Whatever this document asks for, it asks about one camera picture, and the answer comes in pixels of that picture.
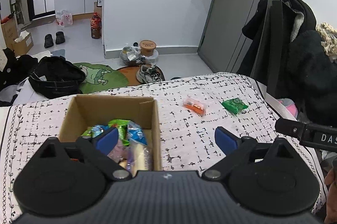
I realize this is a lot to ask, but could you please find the right black slipper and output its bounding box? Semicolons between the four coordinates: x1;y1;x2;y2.
55;31;65;45

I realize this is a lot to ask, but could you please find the blue green snack bag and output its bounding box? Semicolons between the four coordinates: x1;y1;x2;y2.
127;121;147;145

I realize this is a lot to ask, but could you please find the orange snack packet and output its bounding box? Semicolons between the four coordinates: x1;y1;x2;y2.
183;97;206;116

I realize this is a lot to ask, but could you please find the pink grey plush toy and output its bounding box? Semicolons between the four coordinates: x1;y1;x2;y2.
278;99;298;118

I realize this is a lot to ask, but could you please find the grey sneaker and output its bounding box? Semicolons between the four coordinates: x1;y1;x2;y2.
136;64;164;84

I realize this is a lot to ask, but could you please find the black clothes pile on floor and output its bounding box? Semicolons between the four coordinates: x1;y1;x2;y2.
28;56;86;99

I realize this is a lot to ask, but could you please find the white patterned bed blanket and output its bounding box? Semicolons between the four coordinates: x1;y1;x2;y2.
0;71;330;224

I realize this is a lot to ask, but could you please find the beige knitted cloth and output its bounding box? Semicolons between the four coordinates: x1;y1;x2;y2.
316;22;337;61

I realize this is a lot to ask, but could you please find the green frog floor mat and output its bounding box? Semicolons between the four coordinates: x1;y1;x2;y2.
74;63;129;94

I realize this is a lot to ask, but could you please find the pink patterned plastic bag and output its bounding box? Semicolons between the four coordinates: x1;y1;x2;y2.
55;10;73;27

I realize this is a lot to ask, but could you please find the dark red oil bottle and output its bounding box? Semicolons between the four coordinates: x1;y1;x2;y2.
90;12;102;39

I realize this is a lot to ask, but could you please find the small cardboard box with tissue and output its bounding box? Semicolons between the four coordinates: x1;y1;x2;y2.
13;30;34;56

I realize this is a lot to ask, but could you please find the left black slipper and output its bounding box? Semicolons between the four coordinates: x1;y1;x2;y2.
44;33;54;48

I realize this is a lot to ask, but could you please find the purple pastry packet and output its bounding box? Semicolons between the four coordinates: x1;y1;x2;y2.
107;140;125;163

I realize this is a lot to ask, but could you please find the brown lidded tub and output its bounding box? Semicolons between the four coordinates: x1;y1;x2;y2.
139;40;156;56

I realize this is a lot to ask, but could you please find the black slipper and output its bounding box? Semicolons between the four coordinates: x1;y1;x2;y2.
55;31;65;45
44;33;54;48

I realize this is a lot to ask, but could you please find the black coat on chair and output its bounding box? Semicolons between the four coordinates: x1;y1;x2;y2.
238;0;336;127

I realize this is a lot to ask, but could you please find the long cream cake packet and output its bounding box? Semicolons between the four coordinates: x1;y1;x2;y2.
126;140;152;176

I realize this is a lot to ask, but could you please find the clear plastic bag of items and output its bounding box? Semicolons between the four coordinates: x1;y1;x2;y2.
120;46;159;66

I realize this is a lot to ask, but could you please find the light green snack bag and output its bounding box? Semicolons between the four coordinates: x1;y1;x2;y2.
80;118;138;147

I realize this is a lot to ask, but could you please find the right hand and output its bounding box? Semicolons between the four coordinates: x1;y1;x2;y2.
324;158;337;224

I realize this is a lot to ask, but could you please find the green snack packet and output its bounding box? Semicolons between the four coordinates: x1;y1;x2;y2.
221;98;249;115

